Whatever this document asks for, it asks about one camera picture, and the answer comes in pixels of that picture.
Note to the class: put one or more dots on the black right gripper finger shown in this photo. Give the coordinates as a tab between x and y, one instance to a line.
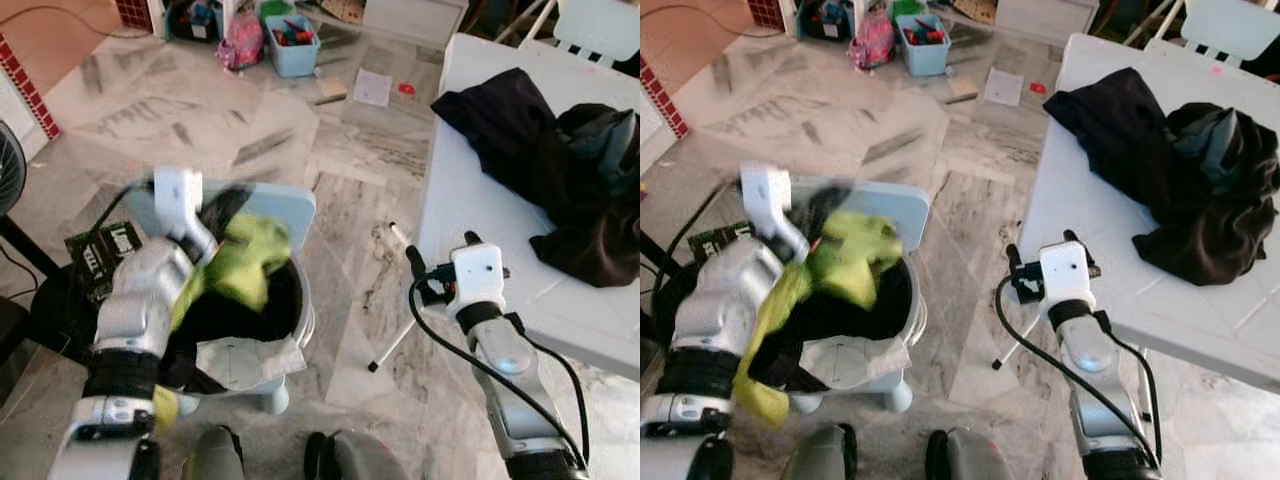
1014	266
472	239
416	268
1071	237

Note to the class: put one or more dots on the yellow-green garment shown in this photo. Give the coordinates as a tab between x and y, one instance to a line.
250	265
850	260

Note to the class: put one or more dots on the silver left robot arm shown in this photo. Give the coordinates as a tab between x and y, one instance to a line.
150	290
740	290

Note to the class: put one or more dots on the thin white table leg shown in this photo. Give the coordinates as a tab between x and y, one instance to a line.
395	343
398	235
1015	343

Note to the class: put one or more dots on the light blue child chair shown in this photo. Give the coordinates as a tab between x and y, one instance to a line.
905	205
295	205

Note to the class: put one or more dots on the black box white lettering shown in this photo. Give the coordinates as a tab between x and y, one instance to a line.
90	265
715	250

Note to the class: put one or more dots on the white folding table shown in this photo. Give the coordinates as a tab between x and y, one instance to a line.
585	310
1200	320

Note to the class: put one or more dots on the white crumpled sheet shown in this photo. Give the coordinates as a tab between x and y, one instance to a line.
865	360
250	362

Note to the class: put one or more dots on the small wooden block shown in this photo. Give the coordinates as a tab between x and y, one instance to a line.
332	92
962	90

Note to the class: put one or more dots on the white paper sheet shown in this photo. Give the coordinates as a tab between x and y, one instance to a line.
1004	88
372	88

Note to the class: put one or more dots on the pink bag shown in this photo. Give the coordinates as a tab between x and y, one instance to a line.
873	42
242	42

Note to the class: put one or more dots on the blue toy bin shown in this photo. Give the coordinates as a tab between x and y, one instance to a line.
292	50
822	20
922	50
195	22

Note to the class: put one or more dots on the grey robot right leg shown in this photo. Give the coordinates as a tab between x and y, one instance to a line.
355	458
965	458

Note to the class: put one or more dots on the grey robot leg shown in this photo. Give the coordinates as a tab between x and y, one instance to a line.
965	458
820	455
355	458
212	455

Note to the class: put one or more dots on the grey robot left leg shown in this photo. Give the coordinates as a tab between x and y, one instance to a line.
820	455
212	455

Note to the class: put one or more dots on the pale blue plastic chair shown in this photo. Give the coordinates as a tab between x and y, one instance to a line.
1230	28
600	28

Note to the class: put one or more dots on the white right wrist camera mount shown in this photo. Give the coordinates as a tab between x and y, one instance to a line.
1065	275
478	278

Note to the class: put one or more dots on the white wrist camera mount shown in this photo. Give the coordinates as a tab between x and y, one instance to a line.
178	200
1065	275
768	198
478	278

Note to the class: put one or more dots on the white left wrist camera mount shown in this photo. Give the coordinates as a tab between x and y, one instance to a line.
768	198
178	200

